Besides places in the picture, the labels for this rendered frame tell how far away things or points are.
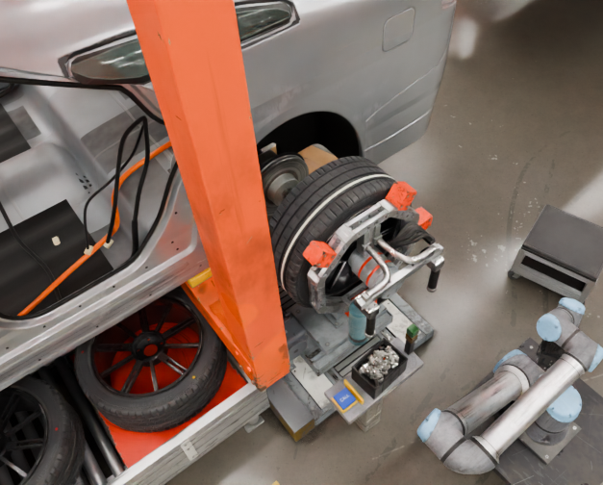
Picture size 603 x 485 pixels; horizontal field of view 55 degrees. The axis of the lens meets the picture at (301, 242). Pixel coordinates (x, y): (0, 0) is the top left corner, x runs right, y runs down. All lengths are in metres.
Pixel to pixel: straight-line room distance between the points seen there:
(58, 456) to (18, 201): 1.15
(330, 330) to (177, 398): 0.85
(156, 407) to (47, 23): 1.53
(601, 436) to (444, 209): 1.61
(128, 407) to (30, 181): 1.14
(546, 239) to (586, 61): 2.19
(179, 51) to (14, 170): 1.90
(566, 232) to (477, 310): 0.62
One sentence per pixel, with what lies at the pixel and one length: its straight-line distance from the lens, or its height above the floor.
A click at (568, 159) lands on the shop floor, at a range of 4.26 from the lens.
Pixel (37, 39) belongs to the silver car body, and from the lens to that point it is 1.85.
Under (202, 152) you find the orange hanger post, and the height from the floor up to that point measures 1.88.
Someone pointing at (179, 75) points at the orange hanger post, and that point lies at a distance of 1.22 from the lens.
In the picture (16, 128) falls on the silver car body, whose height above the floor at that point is 0.80.
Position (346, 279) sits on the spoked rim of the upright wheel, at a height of 0.61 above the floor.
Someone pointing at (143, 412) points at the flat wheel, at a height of 0.50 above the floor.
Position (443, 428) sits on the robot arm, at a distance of 2.11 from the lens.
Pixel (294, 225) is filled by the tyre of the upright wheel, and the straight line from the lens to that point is 2.19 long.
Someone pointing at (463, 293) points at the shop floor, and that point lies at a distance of 3.38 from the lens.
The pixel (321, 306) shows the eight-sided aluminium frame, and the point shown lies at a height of 0.78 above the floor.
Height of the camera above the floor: 2.79
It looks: 53 degrees down
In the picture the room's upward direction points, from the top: 5 degrees counter-clockwise
